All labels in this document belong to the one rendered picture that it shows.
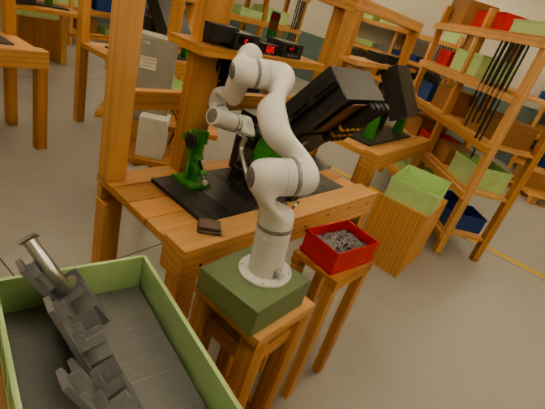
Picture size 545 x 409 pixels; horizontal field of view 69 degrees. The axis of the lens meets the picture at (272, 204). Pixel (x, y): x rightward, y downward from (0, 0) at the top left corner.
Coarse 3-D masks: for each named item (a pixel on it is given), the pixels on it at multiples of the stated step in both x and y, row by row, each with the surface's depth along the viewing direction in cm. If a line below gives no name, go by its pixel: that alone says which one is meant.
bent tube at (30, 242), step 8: (32, 232) 90; (24, 240) 90; (32, 240) 91; (32, 248) 91; (40, 248) 92; (32, 256) 91; (40, 256) 91; (48, 256) 93; (40, 264) 91; (48, 264) 92; (48, 272) 92; (56, 272) 93; (56, 280) 93; (64, 280) 95; (72, 280) 104; (64, 288) 96; (72, 288) 99
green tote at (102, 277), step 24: (96, 264) 120; (120, 264) 125; (144, 264) 129; (0, 288) 106; (24, 288) 110; (96, 288) 125; (120, 288) 130; (144, 288) 130; (0, 312) 97; (168, 312) 117; (0, 336) 99; (168, 336) 119; (192, 336) 106; (0, 360) 101; (192, 360) 107; (216, 384) 98; (216, 408) 99; (240, 408) 91
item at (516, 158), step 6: (540, 96) 807; (540, 114) 811; (534, 120) 819; (534, 126) 822; (540, 126) 821; (540, 132) 823; (528, 150) 843; (516, 156) 852; (510, 162) 860; (516, 162) 851; (522, 162) 843; (540, 162) 832; (540, 168) 830
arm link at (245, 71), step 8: (240, 48) 146; (248, 48) 140; (256, 48) 141; (240, 56) 131; (248, 56) 133; (256, 56) 141; (232, 64) 131; (240, 64) 129; (248, 64) 130; (256, 64) 131; (232, 72) 131; (240, 72) 130; (248, 72) 130; (256, 72) 131; (232, 80) 134; (240, 80) 131; (248, 80) 132; (256, 80) 132
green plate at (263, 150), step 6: (258, 144) 200; (264, 144) 198; (258, 150) 200; (264, 150) 197; (270, 150) 195; (252, 156) 202; (258, 156) 200; (264, 156) 197; (270, 156) 195; (276, 156) 200
